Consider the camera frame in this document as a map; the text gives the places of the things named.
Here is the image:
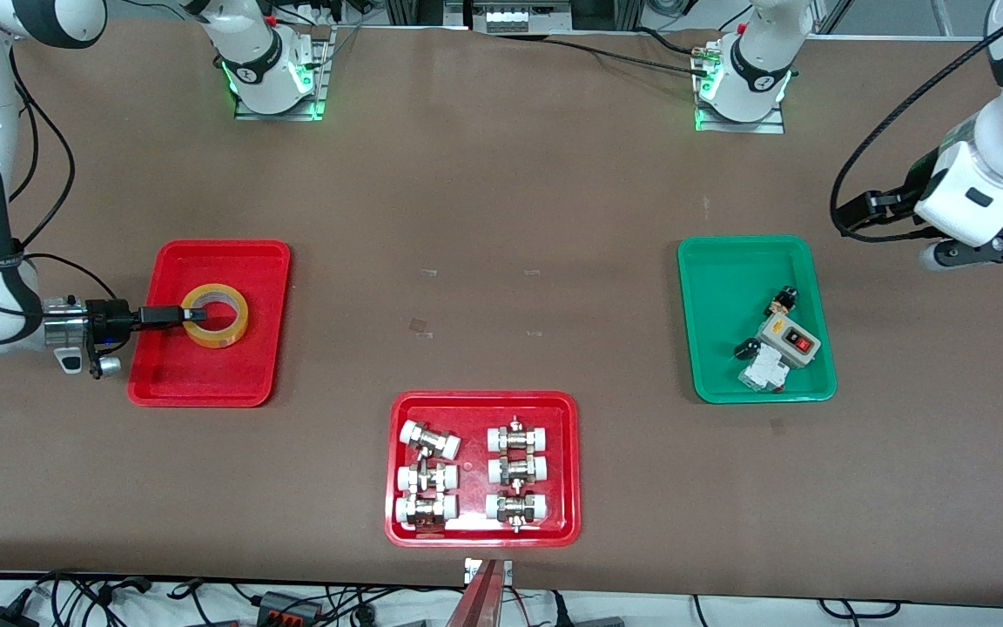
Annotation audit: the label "red tray holding fittings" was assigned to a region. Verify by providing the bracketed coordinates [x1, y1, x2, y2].
[384, 390, 582, 549]

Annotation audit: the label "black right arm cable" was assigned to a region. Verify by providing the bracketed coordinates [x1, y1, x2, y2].
[7, 48, 121, 304]

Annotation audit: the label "white circuit breaker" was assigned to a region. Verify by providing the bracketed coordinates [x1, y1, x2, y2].
[737, 342, 792, 394]

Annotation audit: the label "yellow tape roll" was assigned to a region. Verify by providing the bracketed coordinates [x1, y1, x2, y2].
[180, 282, 251, 350]

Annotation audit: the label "grey switch box red button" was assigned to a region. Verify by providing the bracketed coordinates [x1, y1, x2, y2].
[756, 313, 822, 371]

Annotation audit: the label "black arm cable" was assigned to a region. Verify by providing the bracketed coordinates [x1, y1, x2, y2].
[7, 48, 121, 304]
[830, 0, 1003, 243]

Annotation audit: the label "empty red plastic tray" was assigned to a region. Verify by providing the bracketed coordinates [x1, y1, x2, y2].
[126, 239, 292, 408]

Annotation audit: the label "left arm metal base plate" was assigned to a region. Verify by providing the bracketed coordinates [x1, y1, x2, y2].
[694, 39, 787, 135]

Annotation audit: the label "small silver bracket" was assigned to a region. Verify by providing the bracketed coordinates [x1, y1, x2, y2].
[463, 557, 515, 586]

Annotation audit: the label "green plastic tray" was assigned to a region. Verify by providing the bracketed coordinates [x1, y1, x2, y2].
[677, 235, 839, 406]

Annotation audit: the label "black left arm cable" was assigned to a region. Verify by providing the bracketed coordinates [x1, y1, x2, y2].
[830, 0, 1003, 243]

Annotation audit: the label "black cable on table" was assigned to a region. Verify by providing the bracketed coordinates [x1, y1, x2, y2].
[543, 35, 710, 78]

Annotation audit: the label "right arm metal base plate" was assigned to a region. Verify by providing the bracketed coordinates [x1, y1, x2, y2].
[233, 24, 333, 122]

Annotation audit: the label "red metal bar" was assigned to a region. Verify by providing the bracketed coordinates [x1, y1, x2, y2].
[444, 559, 511, 627]

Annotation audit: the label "black box orange connectors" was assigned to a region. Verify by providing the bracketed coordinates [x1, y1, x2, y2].
[255, 590, 326, 625]

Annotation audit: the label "white capped brass pipe fitting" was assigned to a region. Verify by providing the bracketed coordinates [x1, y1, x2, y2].
[399, 420, 462, 461]
[487, 454, 549, 488]
[394, 494, 460, 531]
[396, 462, 460, 496]
[487, 417, 551, 455]
[484, 491, 550, 533]

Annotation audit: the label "white power strip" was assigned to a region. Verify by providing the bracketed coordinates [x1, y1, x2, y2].
[470, 0, 574, 35]

